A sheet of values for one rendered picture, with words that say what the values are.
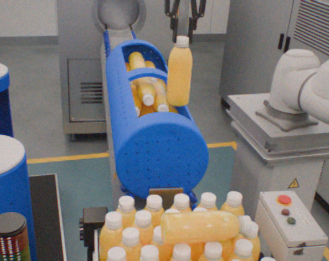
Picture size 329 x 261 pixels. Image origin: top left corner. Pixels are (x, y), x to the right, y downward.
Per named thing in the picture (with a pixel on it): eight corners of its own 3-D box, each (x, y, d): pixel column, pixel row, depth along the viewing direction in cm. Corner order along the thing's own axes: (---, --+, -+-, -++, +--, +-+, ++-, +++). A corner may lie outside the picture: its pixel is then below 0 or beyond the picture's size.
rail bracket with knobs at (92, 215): (113, 233, 128) (113, 205, 123) (115, 250, 121) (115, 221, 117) (80, 235, 126) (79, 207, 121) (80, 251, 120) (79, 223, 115)
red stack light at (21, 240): (30, 230, 81) (28, 214, 79) (26, 255, 75) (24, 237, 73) (-5, 232, 80) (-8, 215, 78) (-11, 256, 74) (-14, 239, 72)
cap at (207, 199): (204, 207, 111) (205, 202, 110) (198, 199, 114) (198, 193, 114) (217, 205, 113) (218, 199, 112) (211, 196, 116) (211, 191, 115)
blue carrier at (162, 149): (165, 93, 213) (164, 36, 200) (208, 197, 137) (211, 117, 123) (107, 97, 209) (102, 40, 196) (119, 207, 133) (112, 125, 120)
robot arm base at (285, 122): (281, 102, 181) (283, 91, 178) (319, 124, 164) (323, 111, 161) (247, 109, 173) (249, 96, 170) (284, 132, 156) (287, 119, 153)
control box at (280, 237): (287, 218, 123) (293, 189, 118) (319, 269, 105) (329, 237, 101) (254, 220, 121) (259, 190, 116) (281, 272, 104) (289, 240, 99)
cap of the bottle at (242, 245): (245, 243, 100) (246, 237, 99) (254, 253, 97) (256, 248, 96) (231, 247, 98) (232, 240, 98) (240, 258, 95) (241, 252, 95)
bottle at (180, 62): (191, 100, 134) (197, 42, 125) (184, 108, 128) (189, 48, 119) (170, 96, 136) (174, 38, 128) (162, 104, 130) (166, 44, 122)
